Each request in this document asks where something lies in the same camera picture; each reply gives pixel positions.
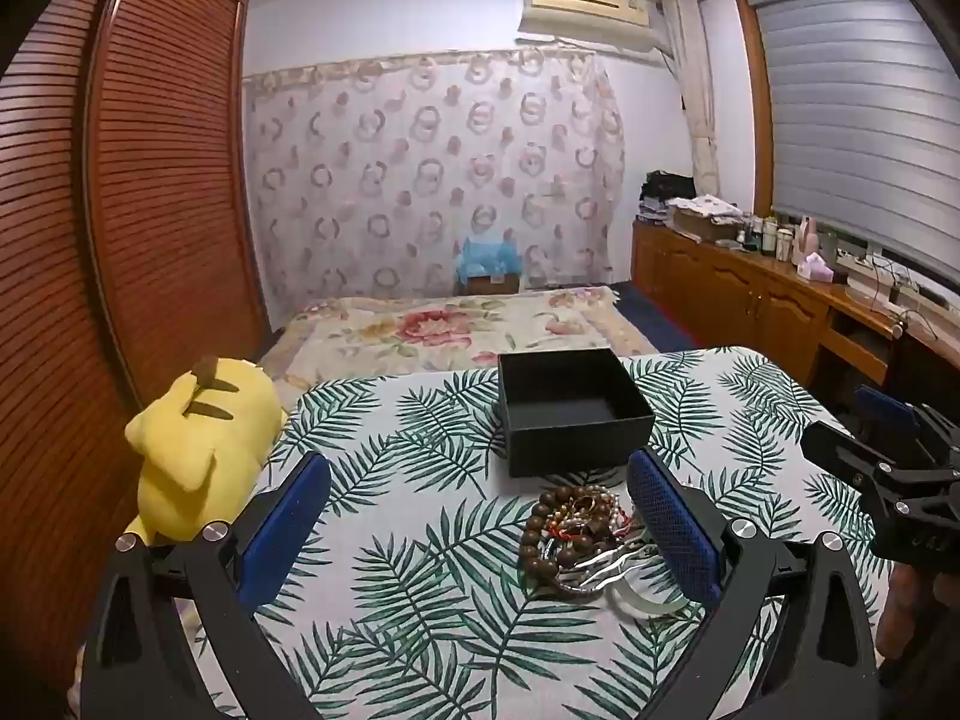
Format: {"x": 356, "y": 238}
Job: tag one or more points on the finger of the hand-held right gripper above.
{"x": 840, "y": 450}
{"x": 885, "y": 406}

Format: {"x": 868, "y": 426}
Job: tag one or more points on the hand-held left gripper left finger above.
{"x": 285, "y": 532}

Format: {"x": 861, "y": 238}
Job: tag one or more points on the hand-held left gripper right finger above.
{"x": 675, "y": 532}

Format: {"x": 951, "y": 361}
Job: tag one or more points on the silver bangle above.
{"x": 607, "y": 568}

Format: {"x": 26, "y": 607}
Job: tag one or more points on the pale jade bangle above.
{"x": 652, "y": 610}

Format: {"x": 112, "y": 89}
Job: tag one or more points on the black square box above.
{"x": 570, "y": 420}

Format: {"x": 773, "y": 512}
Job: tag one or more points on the person's right hand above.
{"x": 900, "y": 615}

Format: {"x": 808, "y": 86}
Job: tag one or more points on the yellow plush toy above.
{"x": 195, "y": 450}

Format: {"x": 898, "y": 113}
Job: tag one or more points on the leaf-print tablecloth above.
{"x": 420, "y": 577}

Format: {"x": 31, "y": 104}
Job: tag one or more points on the white power strip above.
{"x": 862, "y": 262}

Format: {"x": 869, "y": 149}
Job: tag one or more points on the pink tissue box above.
{"x": 815, "y": 268}

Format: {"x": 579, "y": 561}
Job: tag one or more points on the row of cosmetic bottles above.
{"x": 780, "y": 240}

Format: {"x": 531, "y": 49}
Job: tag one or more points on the wooden cabinet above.
{"x": 720, "y": 292}

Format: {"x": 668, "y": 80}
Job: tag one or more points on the dark blue bed sheet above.
{"x": 660, "y": 322}

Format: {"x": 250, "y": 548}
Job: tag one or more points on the floral blanket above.
{"x": 420, "y": 334}

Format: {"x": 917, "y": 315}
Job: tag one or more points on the box with patterned cloth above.
{"x": 705, "y": 214}

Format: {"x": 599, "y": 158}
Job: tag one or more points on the grey window blind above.
{"x": 862, "y": 105}

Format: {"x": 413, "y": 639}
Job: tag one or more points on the stack of dark clothes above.
{"x": 667, "y": 191}

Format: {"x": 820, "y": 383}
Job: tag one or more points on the small cardboard box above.
{"x": 491, "y": 285}

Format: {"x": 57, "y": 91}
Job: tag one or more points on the blue plastic bag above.
{"x": 487, "y": 259}

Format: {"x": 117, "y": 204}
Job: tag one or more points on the wooden louvered wardrobe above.
{"x": 150, "y": 165}

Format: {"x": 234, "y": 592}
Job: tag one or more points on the cream air conditioner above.
{"x": 585, "y": 11}

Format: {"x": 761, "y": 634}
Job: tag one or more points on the wooden window frame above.
{"x": 756, "y": 105}

